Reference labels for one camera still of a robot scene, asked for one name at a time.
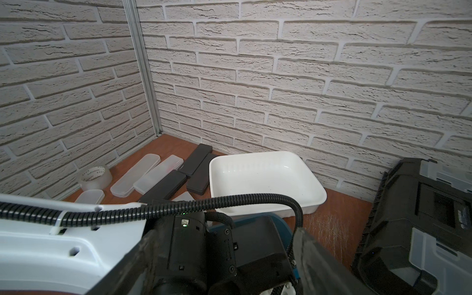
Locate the black corrugated cable conduit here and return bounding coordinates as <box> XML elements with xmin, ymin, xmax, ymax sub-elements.
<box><xmin>0</xmin><ymin>193</ymin><xmax>304</xmax><ymax>259</ymax></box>

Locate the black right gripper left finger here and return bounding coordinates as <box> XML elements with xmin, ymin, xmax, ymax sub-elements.
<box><xmin>87</xmin><ymin>230</ymin><xmax>159</xmax><ymax>295</ymax></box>

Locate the teal plastic tray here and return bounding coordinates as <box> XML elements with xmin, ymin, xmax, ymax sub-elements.
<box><xmin>205</xmin><ymin>212</ymin><xmax>293</xmax><ymax>243</ymax></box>

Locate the black pencil case far left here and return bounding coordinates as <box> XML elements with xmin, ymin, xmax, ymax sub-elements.
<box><xmin>178</xmin><ymin>144</ymin><xmax>213</xmax><ymax>178</ymax></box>

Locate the white plastic tray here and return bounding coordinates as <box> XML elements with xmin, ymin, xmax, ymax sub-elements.
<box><xmin>209</xmin><ymin>151</ymin><xmax>327</xmax><ymax>215</ymax></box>

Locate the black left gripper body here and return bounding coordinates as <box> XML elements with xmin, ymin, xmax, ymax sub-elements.
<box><xmin>148</xmin><ymin>200</ymin><xmax>297</xmax><ymax>295</ymax></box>

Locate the black pencil case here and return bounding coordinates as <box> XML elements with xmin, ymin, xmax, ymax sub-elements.
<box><xmin>178</xmin><ymin>144</ymin><xmax>213</xmax><ymax>178</ymax></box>
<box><xmin>139</xmin><ymin>170</ymin><xmax>187</xmax><ymax>205</ymax></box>
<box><xmin>186</xmin><ymin>154</ymin><xmax>217</xmax><ymax>195</ymax></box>

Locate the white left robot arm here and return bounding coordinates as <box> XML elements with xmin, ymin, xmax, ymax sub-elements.
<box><xmin>1</xmin><ymin>194</ymin><xmax>303</xmax><ymax>295</ymax></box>

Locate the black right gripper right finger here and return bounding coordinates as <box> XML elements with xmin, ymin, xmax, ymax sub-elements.
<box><xmin>293</xmin><ymin>227</ymin><xmax>372</xmax><ymax>295</ymax></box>

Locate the black pencil case far right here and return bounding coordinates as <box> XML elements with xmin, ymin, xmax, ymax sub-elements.
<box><xmin>186</xmin><ymin>154</ymin><xmax>217</xmax><ymax>195</ymax></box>

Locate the clear pencil case rounded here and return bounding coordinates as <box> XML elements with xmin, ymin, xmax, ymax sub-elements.
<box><xmin>75</xmin><ymin>189</ymin><xmax>105</xmax><ymax>205</ymax></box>

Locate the black pencil case near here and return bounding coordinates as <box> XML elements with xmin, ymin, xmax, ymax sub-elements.
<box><xmin>139</xmin><ymin>170</ymin><xmax>187</xmax><ymax>205</ymax></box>

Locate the clear tape roll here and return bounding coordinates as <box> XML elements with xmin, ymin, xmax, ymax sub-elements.
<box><xmin>77</xmin><ymin>165</ymin><xmax>113</xmax><ymax>191</ymax></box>

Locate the clear pencil case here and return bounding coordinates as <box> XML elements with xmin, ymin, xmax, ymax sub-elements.
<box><xmin>133</xmin><ymin>155</ymin><xmax>184</xmax><ymax>195</ymax></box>
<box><xmin>110</xmin><ymin>154</ymin><xmax>161</xmax><ymax>198</ymax></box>
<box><xmin>172</xmin><ymin>191</ymin><xmax>195</xmax><ymax>202</ymax></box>

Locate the black plastic toolbox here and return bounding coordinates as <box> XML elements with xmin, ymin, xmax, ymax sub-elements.
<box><xmin>352</xmin><ymin>158</ymin><xmax>472</xmax><ymax>295</ymax></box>

